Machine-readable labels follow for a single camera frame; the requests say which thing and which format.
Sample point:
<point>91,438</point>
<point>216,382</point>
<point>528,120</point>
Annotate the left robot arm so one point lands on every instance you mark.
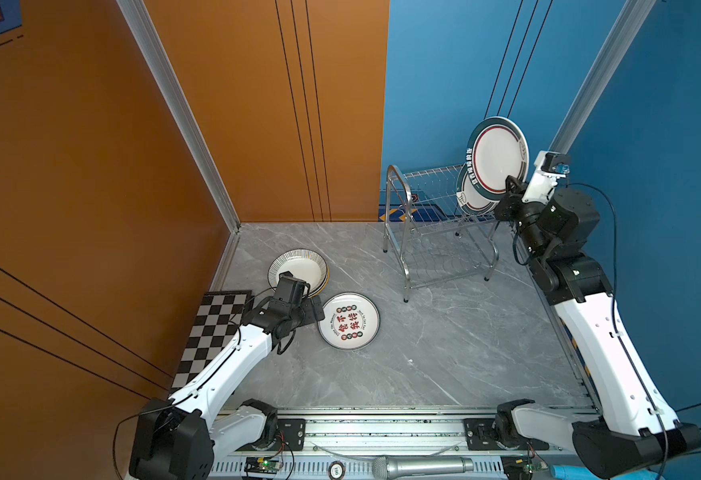
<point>179,438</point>

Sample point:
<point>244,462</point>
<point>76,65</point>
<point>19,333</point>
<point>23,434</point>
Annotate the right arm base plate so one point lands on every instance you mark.
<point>483,434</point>

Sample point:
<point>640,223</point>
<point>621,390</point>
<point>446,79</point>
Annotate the white deep plate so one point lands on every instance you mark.
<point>303,264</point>

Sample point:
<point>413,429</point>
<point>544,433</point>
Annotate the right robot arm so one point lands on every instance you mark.
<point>635,427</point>

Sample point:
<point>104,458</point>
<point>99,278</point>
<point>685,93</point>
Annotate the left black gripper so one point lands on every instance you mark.
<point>310,315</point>

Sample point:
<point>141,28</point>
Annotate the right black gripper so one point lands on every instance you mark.
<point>514,201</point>

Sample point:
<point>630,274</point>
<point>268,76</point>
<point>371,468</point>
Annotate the green circuit board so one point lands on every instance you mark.
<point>262,468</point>

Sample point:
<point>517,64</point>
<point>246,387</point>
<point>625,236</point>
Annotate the round black white sticker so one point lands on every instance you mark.
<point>336,470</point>

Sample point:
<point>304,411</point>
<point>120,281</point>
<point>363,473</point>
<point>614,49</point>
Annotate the green rimmed text plate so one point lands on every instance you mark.
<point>496,149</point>

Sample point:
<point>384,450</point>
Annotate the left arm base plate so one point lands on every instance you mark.
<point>293,433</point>

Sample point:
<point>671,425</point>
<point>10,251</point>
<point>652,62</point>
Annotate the black white chessboard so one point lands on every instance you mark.
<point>215,325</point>

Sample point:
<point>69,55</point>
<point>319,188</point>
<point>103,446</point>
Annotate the light blue cylinder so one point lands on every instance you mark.
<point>569,472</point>

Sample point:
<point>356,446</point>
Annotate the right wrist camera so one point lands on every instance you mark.
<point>550,168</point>

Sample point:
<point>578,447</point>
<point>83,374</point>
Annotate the aluminium rail frame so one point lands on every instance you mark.
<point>386,426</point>

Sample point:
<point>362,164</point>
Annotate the silver wire dish rack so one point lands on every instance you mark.
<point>431,232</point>

